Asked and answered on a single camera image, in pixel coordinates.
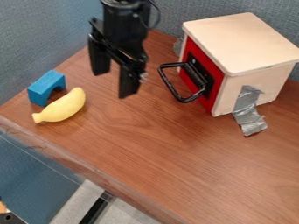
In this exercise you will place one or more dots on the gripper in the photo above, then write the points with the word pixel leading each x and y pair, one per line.
pixel 124 29

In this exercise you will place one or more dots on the drawer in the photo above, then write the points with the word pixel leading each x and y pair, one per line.
pixel 196 77

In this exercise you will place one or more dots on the yellow toy banana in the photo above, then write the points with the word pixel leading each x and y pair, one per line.
pixel 62 106

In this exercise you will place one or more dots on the grey tape strip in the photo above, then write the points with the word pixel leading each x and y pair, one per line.
pixel 249 109
pixel 178 45

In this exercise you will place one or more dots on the blue arch block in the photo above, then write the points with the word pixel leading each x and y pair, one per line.
pixel 46 87

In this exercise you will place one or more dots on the cabinet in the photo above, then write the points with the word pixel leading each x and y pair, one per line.
pixel 249 62

